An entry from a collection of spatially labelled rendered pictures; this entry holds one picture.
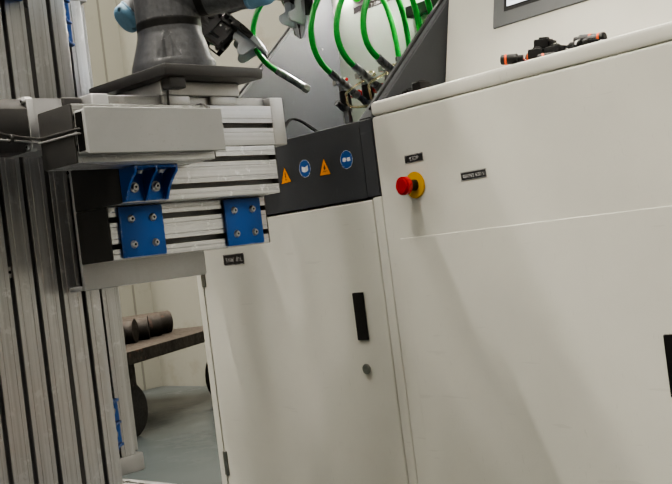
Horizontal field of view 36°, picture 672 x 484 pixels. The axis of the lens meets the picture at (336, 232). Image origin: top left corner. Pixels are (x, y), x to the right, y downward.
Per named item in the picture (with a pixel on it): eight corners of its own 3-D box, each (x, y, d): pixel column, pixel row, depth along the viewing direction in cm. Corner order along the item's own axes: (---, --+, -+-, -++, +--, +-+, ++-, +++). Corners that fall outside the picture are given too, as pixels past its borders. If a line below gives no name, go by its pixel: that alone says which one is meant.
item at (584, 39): (492, 75, 194) (488, 46, 194) (527, 76, 201) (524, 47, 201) (595, 48, 177) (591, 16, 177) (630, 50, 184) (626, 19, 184)
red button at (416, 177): (393, 201, 202) (389, 174, 203) (407, 199, 205) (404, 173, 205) (412, 198, 199) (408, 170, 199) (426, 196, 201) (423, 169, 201)
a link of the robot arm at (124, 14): (125, 0, 244) (156, -26, 249) (106, 12, 253) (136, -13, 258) (146, 27, 247) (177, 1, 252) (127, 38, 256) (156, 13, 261)
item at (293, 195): (199, 227, 260) (191, 163, 261) (213, 225, 263) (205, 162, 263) (367, 198, 214) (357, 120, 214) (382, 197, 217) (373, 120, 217)
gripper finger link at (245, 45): (254, 68, 254) (225, 47, 255) (270, 51, 255) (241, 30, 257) (253, 62, 251) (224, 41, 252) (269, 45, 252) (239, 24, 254)
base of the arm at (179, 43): (167, 67, 178) (160, 9, 178) (116, 84, 188) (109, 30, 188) (234, 70, 189) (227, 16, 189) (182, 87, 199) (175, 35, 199)
